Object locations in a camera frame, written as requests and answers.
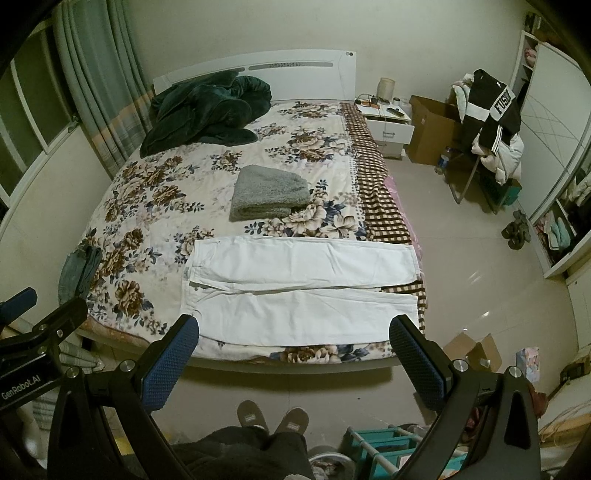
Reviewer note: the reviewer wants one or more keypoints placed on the dark shoes pair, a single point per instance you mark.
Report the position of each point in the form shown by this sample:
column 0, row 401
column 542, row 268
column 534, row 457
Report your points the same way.
column 517, row 232

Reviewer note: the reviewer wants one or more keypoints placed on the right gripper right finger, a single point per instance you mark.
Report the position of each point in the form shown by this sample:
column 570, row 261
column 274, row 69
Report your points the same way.
column 506, row 443

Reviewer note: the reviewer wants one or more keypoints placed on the white nightstand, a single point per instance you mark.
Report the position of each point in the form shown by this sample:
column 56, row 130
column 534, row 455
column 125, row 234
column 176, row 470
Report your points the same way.
column 390, row 125

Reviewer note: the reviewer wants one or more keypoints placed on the grey green curtain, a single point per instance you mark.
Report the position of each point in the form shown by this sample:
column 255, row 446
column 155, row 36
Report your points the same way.
column 103, row 73

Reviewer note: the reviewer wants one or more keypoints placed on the white wardrobe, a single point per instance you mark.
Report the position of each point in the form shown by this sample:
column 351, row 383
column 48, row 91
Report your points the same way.
column 554, row 97

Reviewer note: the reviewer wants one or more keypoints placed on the grey jeans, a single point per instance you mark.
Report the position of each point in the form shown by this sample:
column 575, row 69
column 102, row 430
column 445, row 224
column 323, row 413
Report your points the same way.
column 78, row 272

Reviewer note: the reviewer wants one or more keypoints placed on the white headboard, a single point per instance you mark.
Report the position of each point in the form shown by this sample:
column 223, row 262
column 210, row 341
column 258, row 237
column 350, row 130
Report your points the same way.
column 296, row 74

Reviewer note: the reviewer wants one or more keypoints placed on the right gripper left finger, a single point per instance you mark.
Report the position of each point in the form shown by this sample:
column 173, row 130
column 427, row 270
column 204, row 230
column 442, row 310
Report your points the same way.
column 81, row 443

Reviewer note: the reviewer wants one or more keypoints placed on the checkered brown blanket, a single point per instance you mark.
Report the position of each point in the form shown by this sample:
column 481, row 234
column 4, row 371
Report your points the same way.
column 384, row 218

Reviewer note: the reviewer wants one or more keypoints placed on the folded grey towel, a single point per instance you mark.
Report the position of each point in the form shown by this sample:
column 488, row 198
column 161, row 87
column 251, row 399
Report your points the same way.
column 263, row 192

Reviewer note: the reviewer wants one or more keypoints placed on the window frame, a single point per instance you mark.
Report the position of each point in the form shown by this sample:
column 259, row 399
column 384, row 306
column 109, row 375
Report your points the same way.
column 37, row 112

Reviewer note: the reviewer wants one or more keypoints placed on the dark green blanket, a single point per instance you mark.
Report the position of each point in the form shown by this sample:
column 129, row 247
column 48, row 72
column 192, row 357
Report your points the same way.
column 215, row 109

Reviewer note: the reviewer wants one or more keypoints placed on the small open cardboard box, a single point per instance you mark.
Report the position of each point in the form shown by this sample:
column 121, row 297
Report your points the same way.
column 481, row 355

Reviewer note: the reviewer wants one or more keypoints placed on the white pants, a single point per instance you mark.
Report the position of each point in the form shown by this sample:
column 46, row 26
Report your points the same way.
column 293, row 292

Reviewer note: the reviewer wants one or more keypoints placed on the white jar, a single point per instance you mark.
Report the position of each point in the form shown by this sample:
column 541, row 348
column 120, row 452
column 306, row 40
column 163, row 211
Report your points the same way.
column 385, row 89

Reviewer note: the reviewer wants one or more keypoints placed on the black white jacket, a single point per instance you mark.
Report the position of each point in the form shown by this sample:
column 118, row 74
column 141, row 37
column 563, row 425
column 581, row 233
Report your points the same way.
column 491, row 113

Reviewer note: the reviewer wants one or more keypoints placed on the right grey slipper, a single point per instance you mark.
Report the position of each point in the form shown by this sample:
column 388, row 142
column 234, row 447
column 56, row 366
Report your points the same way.
column 296, row 420

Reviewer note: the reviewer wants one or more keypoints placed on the teal rack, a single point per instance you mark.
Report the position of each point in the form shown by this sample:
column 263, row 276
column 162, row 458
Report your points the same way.
column 380, row 453

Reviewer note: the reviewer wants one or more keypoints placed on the floral bed cover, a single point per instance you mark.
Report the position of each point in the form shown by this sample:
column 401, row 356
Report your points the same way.
column 159, row 206

